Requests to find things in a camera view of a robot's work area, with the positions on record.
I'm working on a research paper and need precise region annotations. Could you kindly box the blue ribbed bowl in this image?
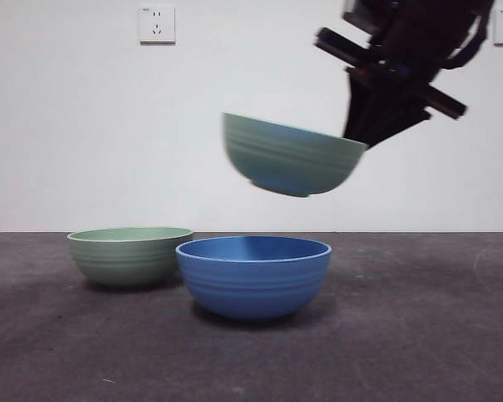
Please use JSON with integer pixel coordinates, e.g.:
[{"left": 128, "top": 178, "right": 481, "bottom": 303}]
[{"left": 174, "top": 235, "right": 332, "bottom": 322}]

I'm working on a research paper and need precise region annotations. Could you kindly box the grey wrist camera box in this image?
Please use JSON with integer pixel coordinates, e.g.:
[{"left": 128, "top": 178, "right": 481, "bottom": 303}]
[{"left": 342, "top": 0, "right": 389, "bottom": 33}]

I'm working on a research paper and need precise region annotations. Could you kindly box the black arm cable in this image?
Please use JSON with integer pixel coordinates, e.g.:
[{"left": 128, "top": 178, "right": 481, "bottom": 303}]
[{"left": 442, "top": 16, "right": 496, "bottom": 70}]

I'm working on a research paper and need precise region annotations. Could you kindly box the green ribbed bowl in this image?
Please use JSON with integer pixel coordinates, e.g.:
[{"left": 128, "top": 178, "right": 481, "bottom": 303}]
[
  {"left": 221, "top": 111, "right": 370, "bottom": 198},
  {"left": 65, "top": 226, "right": 194, "bottom": 289}
]

